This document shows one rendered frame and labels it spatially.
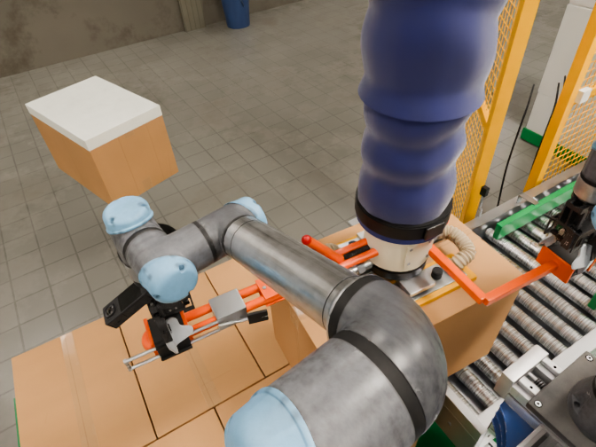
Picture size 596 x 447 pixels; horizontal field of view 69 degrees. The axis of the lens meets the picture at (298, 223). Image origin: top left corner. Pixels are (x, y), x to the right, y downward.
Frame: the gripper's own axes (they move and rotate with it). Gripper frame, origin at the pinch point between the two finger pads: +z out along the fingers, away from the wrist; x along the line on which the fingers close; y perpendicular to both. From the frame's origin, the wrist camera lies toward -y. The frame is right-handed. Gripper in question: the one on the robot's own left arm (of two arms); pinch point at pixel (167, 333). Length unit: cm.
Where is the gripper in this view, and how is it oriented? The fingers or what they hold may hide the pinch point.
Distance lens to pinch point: 99.8
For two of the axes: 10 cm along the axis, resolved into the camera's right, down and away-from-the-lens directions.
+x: -4.6, -6.0, 6.6
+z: 0.4, 7.3, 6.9
